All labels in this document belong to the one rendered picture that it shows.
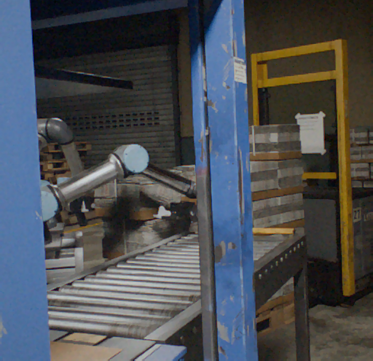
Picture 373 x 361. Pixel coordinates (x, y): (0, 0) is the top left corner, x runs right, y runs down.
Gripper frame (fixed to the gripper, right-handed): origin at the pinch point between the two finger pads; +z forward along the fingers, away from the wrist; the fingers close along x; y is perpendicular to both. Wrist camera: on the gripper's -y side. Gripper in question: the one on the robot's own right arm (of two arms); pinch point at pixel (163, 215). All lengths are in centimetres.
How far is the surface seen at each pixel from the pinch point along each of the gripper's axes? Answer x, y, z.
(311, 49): -169, 95, 18
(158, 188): -6.1, 12.4, 8.9
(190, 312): 94, -5, -107
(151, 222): 0.7, -3.8, 7.6
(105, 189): 5.8, 12.2, 35.7
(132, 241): 2.4, -14.0, 20.6
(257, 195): -89, 0, 11
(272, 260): 35, -6, -88
